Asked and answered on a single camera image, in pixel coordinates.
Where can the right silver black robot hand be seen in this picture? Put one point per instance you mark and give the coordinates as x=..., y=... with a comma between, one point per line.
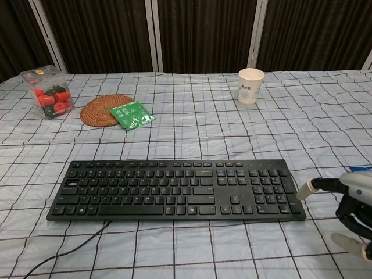
x=353, y=186

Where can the black computer keyboard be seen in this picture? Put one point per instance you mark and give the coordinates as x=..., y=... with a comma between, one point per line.
x=174, y=191

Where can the blue cookie packet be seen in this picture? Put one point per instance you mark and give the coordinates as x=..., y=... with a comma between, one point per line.
x=360, y=168

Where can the white paper cup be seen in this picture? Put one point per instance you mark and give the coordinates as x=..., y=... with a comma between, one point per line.
x=249, y=87

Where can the black curtain panel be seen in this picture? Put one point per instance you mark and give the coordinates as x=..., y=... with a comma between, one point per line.
x=101, y=35
x=14, y=37
x=203, y=35
x=314, y=32

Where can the green tea packet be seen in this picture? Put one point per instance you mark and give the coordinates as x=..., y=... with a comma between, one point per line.
x=132, y=115

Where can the round woven brown coaster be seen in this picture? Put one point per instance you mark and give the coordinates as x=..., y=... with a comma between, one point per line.
x=96, y=112

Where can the clear box of red caps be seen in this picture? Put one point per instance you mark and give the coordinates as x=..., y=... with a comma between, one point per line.
x=49, y=93

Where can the white screen frame post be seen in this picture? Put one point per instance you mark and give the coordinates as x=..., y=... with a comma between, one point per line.
x=368, y=59
x=48, y=36
x=155, y=43
x=255, y=37

